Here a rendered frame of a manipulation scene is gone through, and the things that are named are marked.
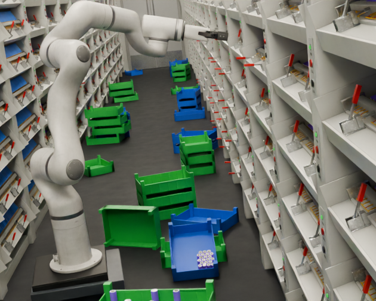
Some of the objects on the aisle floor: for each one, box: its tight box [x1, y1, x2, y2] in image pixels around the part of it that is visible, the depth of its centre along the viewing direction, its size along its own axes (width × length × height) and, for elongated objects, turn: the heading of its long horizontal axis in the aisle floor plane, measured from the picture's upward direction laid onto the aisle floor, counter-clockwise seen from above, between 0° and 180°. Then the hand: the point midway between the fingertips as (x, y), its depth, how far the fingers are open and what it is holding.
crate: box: [171, 203, 239, 234], centre depth 366 cm, size 30×20×8 cm
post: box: [239, 6, 274, 269], centre depth 287 cm, size 20×9×174 cm, turn 117°
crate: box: [168, 217, 219, 282], centre depth 309 cm, size 30×20×8 cm
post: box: [304, 0, 376, 301], centre depth 150 cm, size 20×9×174 cm, turn 117°
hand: (222, 36), depth 268 cm, fingers open, 3 cm apart
